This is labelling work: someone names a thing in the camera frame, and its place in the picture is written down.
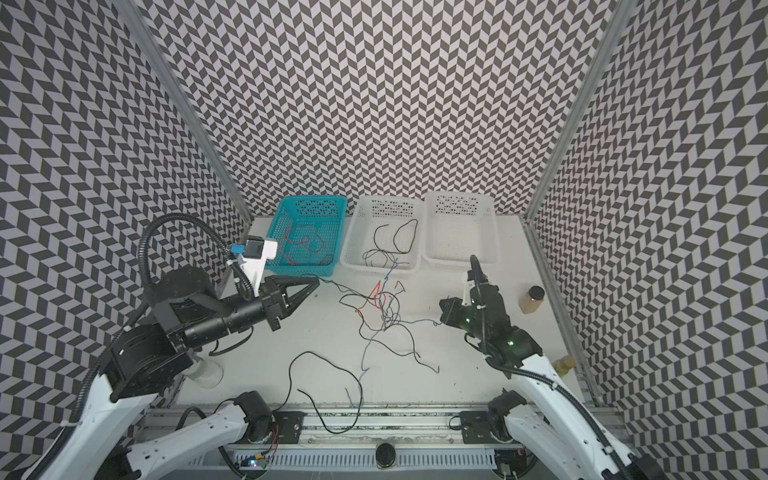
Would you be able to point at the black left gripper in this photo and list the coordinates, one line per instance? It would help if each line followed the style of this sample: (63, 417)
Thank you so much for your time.
(272, 297)

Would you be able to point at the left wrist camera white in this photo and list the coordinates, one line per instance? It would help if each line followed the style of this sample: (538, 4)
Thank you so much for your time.
(248, 261)

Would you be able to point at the aluminium corner post right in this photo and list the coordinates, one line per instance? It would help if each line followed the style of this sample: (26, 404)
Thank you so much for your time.
(618, 22)

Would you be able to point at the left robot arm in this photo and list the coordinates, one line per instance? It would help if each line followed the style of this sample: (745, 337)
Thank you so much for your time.
(179, 314)

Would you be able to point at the yellow liquid bottle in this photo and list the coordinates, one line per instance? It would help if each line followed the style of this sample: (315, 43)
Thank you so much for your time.
(564, 365)

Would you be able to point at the brown spice bottle black cap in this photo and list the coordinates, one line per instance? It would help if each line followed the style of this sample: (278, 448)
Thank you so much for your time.
(531, 299)

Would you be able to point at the teal plastic basket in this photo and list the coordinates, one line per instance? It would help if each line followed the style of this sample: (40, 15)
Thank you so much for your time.
(309, 231)

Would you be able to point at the aluminium corner post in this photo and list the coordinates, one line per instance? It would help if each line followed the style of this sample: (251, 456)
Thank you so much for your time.
(140, 32)
(618, 22)

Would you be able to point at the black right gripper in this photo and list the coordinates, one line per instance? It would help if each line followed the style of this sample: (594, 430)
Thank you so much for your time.
(470, 306)

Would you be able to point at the white plastic basket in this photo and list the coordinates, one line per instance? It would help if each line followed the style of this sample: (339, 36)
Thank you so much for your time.
(384, 235)
(458, 225)

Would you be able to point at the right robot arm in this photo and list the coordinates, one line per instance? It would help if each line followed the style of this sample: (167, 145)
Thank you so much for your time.
(538, 410)

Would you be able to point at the white plastic basket right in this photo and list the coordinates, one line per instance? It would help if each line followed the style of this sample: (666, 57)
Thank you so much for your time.
(458, 225)

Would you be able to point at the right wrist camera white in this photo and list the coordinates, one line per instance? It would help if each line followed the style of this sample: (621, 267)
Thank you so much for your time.
(467, 298)

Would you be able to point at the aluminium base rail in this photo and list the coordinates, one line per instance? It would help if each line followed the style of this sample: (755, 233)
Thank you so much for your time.
(345, 440)

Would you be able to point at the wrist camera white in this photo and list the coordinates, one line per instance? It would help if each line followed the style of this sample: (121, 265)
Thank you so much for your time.
(248, 261)
(467, 298)

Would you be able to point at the white plastic basket middle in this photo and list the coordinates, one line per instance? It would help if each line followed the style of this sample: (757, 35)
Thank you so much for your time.
(384, 235)

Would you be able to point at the aluminium corner post left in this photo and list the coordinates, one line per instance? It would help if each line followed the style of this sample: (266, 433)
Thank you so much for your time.
(140, 32)

